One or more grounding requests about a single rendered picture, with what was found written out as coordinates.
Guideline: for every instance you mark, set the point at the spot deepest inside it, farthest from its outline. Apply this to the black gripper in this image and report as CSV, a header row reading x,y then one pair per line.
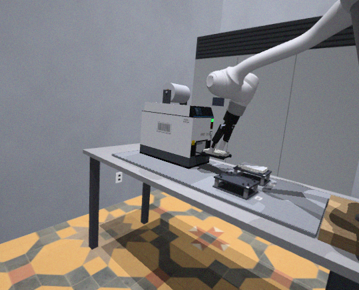
x,y
226,130

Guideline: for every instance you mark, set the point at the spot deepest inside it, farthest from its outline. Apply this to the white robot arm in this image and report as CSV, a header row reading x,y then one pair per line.
x,y
239,85

